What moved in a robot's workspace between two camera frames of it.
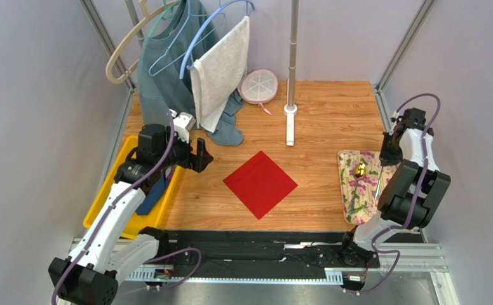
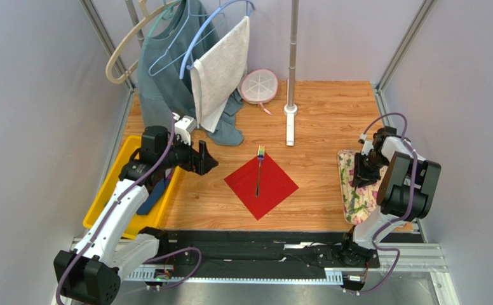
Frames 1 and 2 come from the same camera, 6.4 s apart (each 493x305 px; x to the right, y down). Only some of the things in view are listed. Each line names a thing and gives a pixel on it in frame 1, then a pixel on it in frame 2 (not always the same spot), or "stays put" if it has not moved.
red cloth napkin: [260, 183] stays put
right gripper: [387, 149] -> [366, 169]
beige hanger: [147, 15] stays put
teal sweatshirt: [187, 33] stays put
